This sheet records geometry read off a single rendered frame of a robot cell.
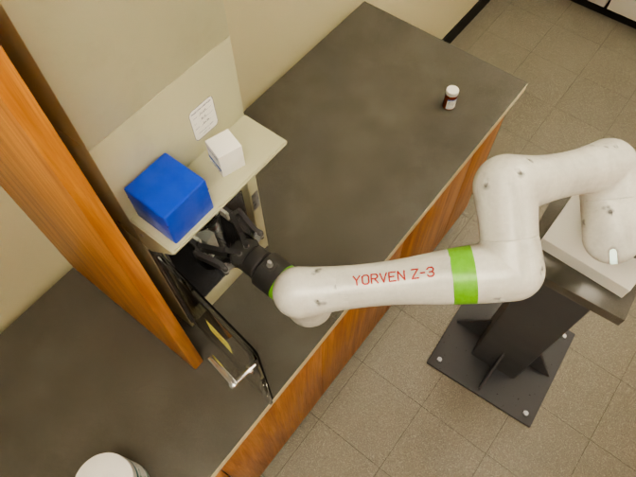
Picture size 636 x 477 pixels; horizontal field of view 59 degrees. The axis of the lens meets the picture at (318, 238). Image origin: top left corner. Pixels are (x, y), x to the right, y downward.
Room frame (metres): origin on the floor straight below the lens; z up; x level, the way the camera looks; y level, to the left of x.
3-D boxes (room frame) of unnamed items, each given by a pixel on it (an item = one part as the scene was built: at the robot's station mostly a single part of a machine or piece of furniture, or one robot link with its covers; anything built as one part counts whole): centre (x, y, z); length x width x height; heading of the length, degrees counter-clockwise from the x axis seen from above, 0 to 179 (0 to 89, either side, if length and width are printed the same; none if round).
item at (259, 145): (0.62, 0.20, 1.46); 0.32 x 0.12 x 0.10; 141
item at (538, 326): (0.75, -0.79, 0.45); 0.48 x 0.48 x 0.90; 55
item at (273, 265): (0.57, 0.11, 1.20); 0.09 x 0.06 x 0.12; 140
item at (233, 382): (0.35, 0.20, 1.20); 0.10 x 0.05 x 0.03; 43
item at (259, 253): (0.61, 0.17, 1.20); 0.09 x 0.08 x 0.07; 50
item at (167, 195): (0.55, 0.26, 1.55); 0.10 x 0.10 x 0.09; 51
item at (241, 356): (0.42, 0.22, 1.19); 0.30 x 0.01 x 0.40; 43
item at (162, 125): (0.74, 0.34, 1.32); 0.32 x 0.25 x 0.77; 141
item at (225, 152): (0.66, 0.17, 1.54); 0.05 x 0.05 x 0.06; 35
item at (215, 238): (0.72, 0.29, 1.14); 0.11 x 0.11 x 0.21
